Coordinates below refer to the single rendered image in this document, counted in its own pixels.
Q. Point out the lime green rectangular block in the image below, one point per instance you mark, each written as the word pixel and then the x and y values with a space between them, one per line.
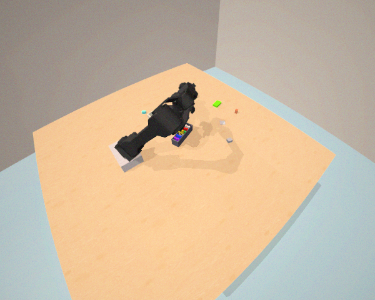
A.
pixel 216 104

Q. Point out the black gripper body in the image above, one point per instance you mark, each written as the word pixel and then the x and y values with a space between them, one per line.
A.
pixel 179 112

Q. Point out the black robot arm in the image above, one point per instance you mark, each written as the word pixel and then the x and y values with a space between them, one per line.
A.
pixel 164 122

